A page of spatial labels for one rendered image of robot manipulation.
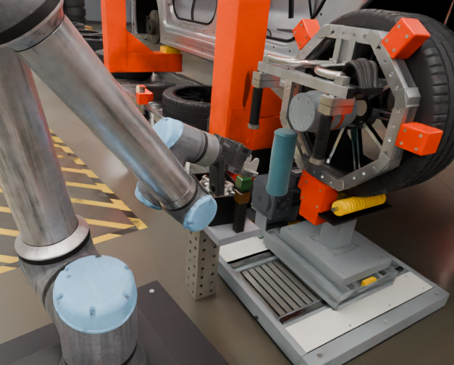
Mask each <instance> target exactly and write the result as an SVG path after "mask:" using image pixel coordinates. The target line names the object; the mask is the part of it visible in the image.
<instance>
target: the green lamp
mask: <svg viewBox="0 0 454 365"><path fill-rule="evenodd" d="M251 185H252V178H250V177H245V176H242V175H238V176H237V177H236V183H235V186H236V187H237V188H238V189H240V190H241V191H244V190H250V189H251Z"/></svg>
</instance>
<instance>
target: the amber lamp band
mask: <svg viewBox="0 0 454 365"><path fill-rule="evenodd" d="M250 195H251V193H250V192H247V193H240V192H239V191H238V190H237V189H236V190H235V195H234V200H235V201H237V202H238V203H239V204H246V203H249V201H250Z"/></svg>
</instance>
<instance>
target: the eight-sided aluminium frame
mask: <svg viewBox="0 0 454 365"><path fill-rule="evenodd" d="M388 33H389V32H387V31H384V30H371V29H366V28H355V27H350V26H344V25H334V24H324V25H323V26H322V28H320V29H319V31H318V32H317V33H316V34H315V35H314V36H313V38H312V39H311V40H310V41H309V42H308V43H307V44H306V45H305V46H304V47H303V48H302V49H301V50H300V51H299V52H298V53H297V54H296V55H295V56H294V57H293V58H294V59H306V60H315V59H316V58H317V57H318V56H319V55H320V54H321V53H322V52H323V51H325V50H326V49H327V48H328V47H329V46H330V45H331V44H332V43H333V42H334V41H335V40H336V38H343V40H345V41H350V40H353V41H357V43H365V44H369V45H371V47H372V49H373V51H374V54H375V56H376V58H377V60H378V63H379V65H380V67H381V68H382V71H383V73H384V76H385V78H386V80H387V82H388V84H389V87H390V89H391V91H392V94H393V96H394V97H395V103H394V106H393V109H392V114H391V116H390V121H389V123H388V126H387V131H386V133H385V137H384V141H383V144H382V148H381V151H380V154H379V158H378V159H377V160H376V161H373V162H372V163H370V164H367V165H366V166H364V167H362V168H360V169H357V170H356V171H354V172H351V173H350V174H348V175H344V174H342V173H340V172H338V171H336V170H334V169H333V168H331V167H328V166H327V165H325V164H323V165H315V164H312V163H311V162H310V158H311V156H312V154H311V151H310V148H309V147H308V144H307V141H306V138H305V135H304V134H303V132H299V131H297V130H296V129H295V128H294V127H293V126H292V124H291V122H290V118H289V105H290V102H291V100H292V99H293V97H294V96H295V95H296V94H298V93H301V91H302V87H303V85H301V84H299V83H295V82H293V81H290V80H285V89H284V93H283V99H282V108H281V111H280V117H279V119H280V121H281V125H282V126H283V128H288V129H291V130H294V131H296V133H297V134H298V137H297V141H296V146H295V155H294V158H295V163H296V164H297V166H298V168H300V169H301V170H302V171H303V170H305V171H306V172H307V173H309V174H310V175H312V176H313V177H315V178H316V179H318V180H320V181H322V182H323V183H325V184H327V185H328V186H330V187H332V189H335V190H337V191H341V190H347V189H350V188H353V187H356V186H357V185H359V184H361V183H364V182H366V181H367V180H370V179H372V178H374V177H376V176H378V175H381V174H383V173H385V172H388V171H390V170H393V169H394V168H396V167H398V166H399V164H400V160H401V159H402V155H403V152H404V149H403V148H400V147H397V146H396V145H395V142H396V140H397V137H398V133H399V130H400V126H401V125H402V124H404V123H409V122H413V120H414V117H415V114H416V110H417V108H418V106H419V102H420V98H421V95H420V93H419V88H418V87H416V84H415V83H414V81H413V78H412V76H411V74H410V72H409V70H408V68H407V66H406V63H405V61H404V59H392V58H391V56H390V55H389V54H388V52H387V50H386V48H385V47H384V46H383V45H382V43H381V41H382V39H383V38H384V37H385V36H386V35H387V34H388ZM398 87H399V88H398ZM395 125H396V126H395Z"/></svg>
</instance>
